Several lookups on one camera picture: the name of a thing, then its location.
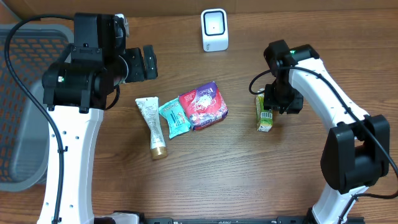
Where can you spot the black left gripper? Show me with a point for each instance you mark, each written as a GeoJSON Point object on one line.
{"type": "Point", "coordinates": [138, 74]}

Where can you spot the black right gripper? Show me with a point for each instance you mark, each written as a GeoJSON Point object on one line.
{"type": "Point", "coordinates": [272, 102]}

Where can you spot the green yellow juice carton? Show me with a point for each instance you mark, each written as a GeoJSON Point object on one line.
{"type": "Point", "coordinates": [264, 118]}

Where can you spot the white tube gold cap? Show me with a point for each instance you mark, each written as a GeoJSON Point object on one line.
{"type": "Point", "coordinates": [149, 108]}

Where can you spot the teal wipes packet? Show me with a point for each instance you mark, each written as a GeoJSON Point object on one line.
{"type": "Point", "coordinates": [177, 121]}

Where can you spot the red purple pad package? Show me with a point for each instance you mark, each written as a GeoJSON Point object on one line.
{"type": "Point", "coordinates": [204, 106]}

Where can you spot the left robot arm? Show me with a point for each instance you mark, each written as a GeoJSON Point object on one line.
{"type": "Point", "coordinates": [75, 92]}

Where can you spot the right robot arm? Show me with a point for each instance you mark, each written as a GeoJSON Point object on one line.
{"type": "Point", "coordinates": [356, 152]}

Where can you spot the white barcode scanner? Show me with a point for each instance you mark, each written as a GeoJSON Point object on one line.
{"type": "Point", "coordinates": [214, 29]}

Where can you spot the grey plastic mesh basket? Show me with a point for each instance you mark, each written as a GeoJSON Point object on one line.
{"type": "Point", "coordinates": [24, 130]}

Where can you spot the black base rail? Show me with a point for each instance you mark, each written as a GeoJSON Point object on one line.
{"type": "Point", "coordinates": [248, 221]}

